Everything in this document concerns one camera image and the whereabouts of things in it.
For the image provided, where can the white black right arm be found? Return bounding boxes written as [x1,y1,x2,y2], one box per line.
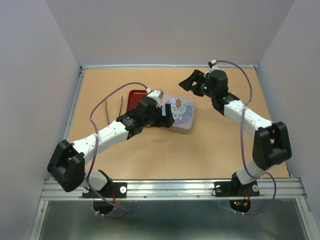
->
[179,70,292,197]

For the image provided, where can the silver tin lid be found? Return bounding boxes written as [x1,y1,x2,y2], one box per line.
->
[161,92,197,132]

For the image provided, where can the aluminium front rail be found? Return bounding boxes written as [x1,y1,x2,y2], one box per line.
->
[40,178,307,202]

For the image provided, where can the red rectangular tray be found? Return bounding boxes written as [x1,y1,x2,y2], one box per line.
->
[126,89,148,112]

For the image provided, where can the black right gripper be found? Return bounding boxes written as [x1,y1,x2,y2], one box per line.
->
[178,69,217,99]

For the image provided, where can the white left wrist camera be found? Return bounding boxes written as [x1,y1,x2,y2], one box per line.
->
[145,87,164,108]

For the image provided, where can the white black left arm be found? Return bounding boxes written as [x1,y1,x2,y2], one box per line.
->
[47,96,174,197]

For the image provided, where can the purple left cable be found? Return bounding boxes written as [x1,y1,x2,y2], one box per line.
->
[86,81,151,218]

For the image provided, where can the silver metal tongs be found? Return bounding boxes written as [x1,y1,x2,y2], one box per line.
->
[104,96,124,125]

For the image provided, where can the square cookie tin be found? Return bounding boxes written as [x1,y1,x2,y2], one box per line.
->
[162,92,197,135]

